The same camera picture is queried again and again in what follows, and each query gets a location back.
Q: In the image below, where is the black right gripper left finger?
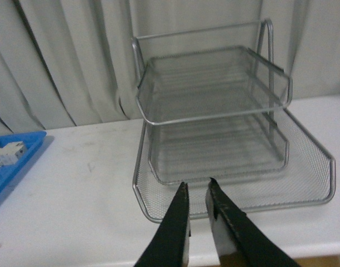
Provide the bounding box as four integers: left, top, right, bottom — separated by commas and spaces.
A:
135, 182, 191, 266

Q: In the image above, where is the silver mesh tiered rack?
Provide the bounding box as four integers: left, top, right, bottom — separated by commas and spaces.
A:
132, 18, 336, 223

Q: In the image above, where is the blue plastic tray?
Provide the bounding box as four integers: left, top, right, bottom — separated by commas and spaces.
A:
0, 131, 47, 206

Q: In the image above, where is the white circuit breaker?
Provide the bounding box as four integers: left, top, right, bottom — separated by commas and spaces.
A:
0, 141, 28, 167

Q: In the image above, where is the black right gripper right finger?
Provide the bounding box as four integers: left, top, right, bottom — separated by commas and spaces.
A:
206, 178, 299, 266

